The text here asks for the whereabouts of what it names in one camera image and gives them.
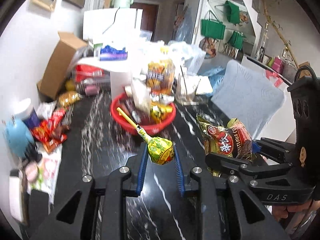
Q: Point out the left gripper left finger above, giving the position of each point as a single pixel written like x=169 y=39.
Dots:
x=76 y=216

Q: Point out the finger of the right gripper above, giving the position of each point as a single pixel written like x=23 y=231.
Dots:
x=256 y=147
x=223 y=164

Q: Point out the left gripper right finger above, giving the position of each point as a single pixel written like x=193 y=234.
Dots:
x=225 y=207

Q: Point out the green brown snack bag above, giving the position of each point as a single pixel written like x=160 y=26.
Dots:
x=231 y=141

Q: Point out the green yellow lollipop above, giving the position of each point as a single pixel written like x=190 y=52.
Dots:
x=161 y=150

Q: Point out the silver snack packet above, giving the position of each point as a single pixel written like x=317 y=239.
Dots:
x=162 y=99

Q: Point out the clear zip bag with powder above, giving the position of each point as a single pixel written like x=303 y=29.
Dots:
x=141 y=96

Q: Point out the person's hand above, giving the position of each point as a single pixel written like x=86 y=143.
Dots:
x=280 y=212

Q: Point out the clear glass jar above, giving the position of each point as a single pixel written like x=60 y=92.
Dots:
x=186 y=87

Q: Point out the red snack packets pile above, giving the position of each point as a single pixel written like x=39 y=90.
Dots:
x=51 y=133

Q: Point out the yellow black snack pack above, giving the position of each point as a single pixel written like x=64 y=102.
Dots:
x=159 y=113

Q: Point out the blue round toy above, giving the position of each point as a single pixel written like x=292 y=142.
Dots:
x=20 y=140

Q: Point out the red plastic basket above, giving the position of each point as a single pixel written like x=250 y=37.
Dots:
x=148 y=123

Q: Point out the iced tea bottle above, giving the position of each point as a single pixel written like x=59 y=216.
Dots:
x=161 y=72

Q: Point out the yellow gold candy bag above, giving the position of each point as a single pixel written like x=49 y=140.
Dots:
x=68 y=98

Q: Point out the green tote bag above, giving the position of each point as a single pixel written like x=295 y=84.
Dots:
x=211 y=27

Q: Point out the white blue lidded jar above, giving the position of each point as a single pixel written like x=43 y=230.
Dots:
x=25 y=111

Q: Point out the clear plastic container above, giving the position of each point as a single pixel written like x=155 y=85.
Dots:
x=90 y=80

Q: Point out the white paper roll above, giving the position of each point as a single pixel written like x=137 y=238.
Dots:
x=118 y=81

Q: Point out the cardboard box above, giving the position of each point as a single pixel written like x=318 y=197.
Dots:
x=68 y=51

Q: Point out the blue tissue pack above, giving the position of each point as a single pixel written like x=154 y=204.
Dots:
x=109 y=53

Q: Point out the white refrigerator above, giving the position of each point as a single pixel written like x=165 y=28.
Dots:
x=97 y=23

